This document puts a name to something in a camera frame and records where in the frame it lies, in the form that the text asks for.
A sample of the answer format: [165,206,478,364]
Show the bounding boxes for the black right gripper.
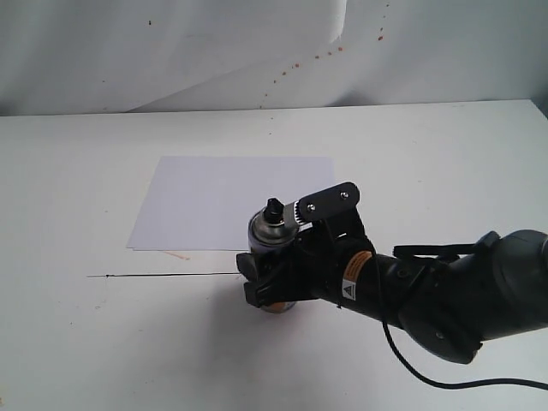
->
[235,213,372,307]

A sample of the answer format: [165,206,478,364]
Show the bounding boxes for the white dotted spray paint can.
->
[247,197,297,314]

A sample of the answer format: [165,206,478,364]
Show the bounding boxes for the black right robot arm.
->
[236,215,547,364]

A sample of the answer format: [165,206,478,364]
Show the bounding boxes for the white paper sheet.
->
[127,156,336,251]

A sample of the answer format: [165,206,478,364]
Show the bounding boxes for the white backdrop sheet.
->
[1,1,547,116]

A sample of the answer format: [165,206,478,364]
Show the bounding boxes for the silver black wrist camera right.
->
[283,182,360,229]

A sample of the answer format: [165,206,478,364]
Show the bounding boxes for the black right camera cable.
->
[371,252,548,390]

